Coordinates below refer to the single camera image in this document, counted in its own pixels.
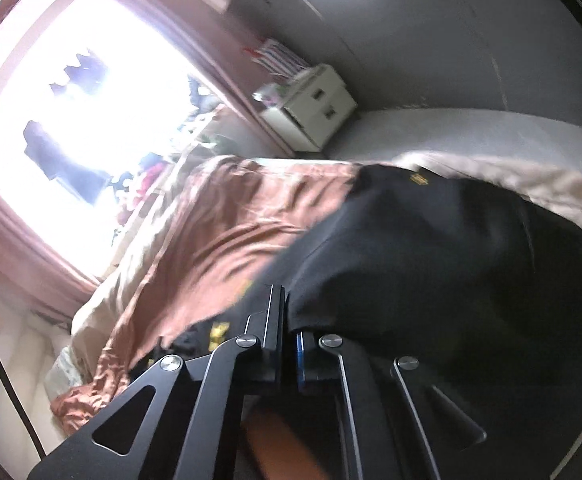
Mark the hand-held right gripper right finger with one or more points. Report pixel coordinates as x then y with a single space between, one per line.
300 360

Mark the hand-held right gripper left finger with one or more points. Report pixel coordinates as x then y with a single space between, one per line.
277 345

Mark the large black garment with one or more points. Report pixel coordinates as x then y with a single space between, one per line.
421 260

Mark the pile of colourful clothes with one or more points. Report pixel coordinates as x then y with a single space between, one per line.
141 180

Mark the hanging dark clothes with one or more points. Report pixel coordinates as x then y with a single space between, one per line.
51 150

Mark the pink brown blanket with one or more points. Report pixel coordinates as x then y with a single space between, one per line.
231 230

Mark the beige duvet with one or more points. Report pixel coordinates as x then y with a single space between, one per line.
136 280

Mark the white bedside cabinet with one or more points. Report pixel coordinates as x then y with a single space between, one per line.
316 102

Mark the white mattress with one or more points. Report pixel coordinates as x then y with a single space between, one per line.
446 130

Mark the bright window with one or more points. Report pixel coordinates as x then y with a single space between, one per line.
121 110

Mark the cream cloth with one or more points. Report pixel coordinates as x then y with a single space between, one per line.
536 185

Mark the pink curtain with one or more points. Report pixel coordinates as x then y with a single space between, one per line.
206 45

